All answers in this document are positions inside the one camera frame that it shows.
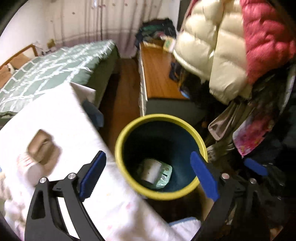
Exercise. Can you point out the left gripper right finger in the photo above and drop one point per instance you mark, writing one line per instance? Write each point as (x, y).
(245, 207)

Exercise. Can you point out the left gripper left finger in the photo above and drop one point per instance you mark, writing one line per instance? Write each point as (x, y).
(44, 219)

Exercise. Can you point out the brown wrapper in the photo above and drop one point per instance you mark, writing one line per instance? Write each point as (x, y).
(43, 149)

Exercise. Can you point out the yellow rimmed dark trash bin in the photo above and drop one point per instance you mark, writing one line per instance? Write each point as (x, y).
(166, 139)

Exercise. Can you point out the pink floral scarf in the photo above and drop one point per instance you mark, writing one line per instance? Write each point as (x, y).
(252, 132)

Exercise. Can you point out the beige bag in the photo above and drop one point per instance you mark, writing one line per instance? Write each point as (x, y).
(227, 120)

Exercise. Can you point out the white floral bed sheet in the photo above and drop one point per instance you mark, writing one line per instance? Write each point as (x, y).
(115, 209)

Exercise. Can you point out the wooden desk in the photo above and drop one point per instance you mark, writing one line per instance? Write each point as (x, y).
(158, 93)

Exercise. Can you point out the green patterned quilt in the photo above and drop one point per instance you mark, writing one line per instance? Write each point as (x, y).
(90, 65)

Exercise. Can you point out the cream puffer jacket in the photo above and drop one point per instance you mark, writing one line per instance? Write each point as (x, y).
(211, 45)

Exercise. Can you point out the wooden headboard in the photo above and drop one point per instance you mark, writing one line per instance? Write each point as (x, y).
(27, 53)

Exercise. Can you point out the red puffer jacket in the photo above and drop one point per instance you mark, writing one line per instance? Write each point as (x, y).
(269, 42)

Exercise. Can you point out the striped curtain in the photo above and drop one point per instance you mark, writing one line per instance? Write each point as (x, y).
(77, 22)

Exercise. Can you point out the pile of dark clothes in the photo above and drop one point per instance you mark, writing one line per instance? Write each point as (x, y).
(154, 29)

